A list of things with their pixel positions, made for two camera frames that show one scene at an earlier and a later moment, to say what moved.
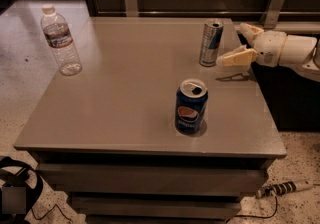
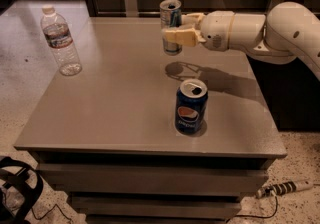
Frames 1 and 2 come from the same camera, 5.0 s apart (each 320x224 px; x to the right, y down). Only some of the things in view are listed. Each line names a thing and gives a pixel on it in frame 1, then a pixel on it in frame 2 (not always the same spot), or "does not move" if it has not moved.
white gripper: (269, 48) -> (216, 30)
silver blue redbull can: (211, 43) -> (170, 18)
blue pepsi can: (190, 105) does not move
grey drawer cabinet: (107, 137) does not move
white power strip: (283, 188) does not move
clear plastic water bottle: (60, 39) does not move
